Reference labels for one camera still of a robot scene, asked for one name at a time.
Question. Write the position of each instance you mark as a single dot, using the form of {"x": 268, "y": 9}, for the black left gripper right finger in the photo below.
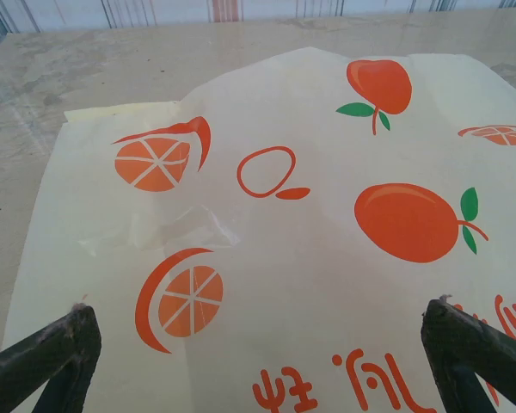
{"x": 447, "y": 331}

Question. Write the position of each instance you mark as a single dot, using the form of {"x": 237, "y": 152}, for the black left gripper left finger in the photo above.
{"x": 81, "y": 331}

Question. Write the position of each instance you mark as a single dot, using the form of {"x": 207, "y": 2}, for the cream plastic bag orange print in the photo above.
{"x": 292, "y": 258}

